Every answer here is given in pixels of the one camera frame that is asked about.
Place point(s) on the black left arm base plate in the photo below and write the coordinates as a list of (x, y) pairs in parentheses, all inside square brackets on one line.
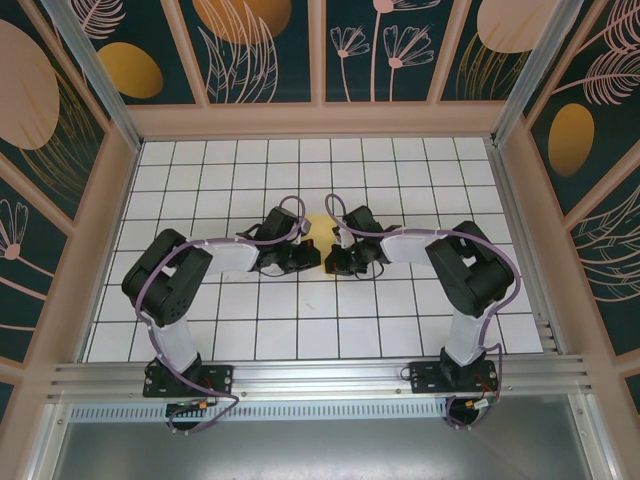
[(215, 380)]

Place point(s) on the aluminium corner post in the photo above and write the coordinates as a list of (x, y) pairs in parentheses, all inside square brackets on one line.
[(540, 70), (95, 75)]

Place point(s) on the grey metal sheet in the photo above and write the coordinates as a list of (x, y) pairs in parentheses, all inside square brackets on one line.
[(320, 455)]

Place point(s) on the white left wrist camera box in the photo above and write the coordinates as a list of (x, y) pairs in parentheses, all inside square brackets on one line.
[(305, 227)]

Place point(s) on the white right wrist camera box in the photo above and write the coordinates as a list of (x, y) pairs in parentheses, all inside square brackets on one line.
[(342, 239)]

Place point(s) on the small controller circuit board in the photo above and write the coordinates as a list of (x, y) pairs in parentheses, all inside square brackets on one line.
[(481, 404), (192, 406)]

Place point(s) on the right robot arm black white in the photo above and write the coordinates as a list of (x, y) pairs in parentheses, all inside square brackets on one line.
[(475, 270)]

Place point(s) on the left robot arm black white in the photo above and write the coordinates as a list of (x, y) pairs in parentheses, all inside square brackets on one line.
[(165, 280)]

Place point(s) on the aluminium side rail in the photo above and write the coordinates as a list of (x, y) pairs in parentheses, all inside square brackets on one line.
[(520, 225)]

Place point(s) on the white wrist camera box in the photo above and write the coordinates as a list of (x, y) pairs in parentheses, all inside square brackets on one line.
[(342, 239), (305, 227)]

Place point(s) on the aluminium mounting rail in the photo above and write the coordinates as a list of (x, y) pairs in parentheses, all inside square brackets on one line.
[(320, 375)]

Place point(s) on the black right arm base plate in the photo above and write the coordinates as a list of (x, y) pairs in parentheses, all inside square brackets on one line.
[(425, 377)]

